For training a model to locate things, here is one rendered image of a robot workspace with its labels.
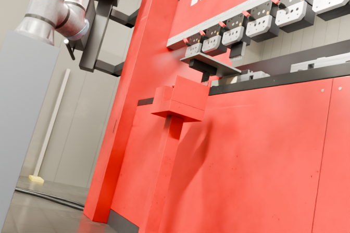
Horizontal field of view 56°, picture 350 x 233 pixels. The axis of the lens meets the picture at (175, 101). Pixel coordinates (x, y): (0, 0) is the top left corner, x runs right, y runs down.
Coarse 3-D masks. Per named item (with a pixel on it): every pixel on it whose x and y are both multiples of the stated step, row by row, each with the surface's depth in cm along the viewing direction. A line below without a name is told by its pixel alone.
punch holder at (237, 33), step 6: (234, 18) 183; (240, 18) 178; (246, 18) 177; (228, 24) 187; (234, 24) 181; (246, 24) 177; (234, 30) 179; (240, 30) 175; (228, 36) 183; (234, 36) 177; (240, 36) 174; (246, 36) 177; (222, 42) 186; (228, 42) 181; (234, 42) 179; (240, 42) 177; (246, 42) 177
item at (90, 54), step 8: (96, 0) 298; (104, 0) 291; (112, 0) 291; (96, 8) 288; (104, 8) 290; (96, 16) 287; (104, 16) 288; (96, 24) 286; (104, 24) 287; (96, 32) 285; (104, 32) 291; (88, 40) 282; (96, 40) 284; (88, 48) 281; (96, 48) 283; (88, 56) 280; (96, 56) 282; (80, 64) 278; (88, 64) 279
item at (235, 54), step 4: (236, 44) 180; (240, 44) 177; (244, 44) 175; (232, 48) 182; (236, 48) 179; (240, 48) 176; (244, 48) 175; (232, 52) 181; (236, 52) 178; (240, 52) 175; (232, 56) 180; (236, 56) 177; (240, 56) 175; (232, 60) 180
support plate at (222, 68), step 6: (198, 54) 156; (180, 60) 171; (186, 60) 169; (204, 60) 163; (210, 60) 161; (216, 60) 161; (216, 66) 167; (222, 66) 165; (228, 66) 164; (216, 72) 176; (222, 72) 174; (228, 72) 172; (234, 72) 170; (240, 72) 168
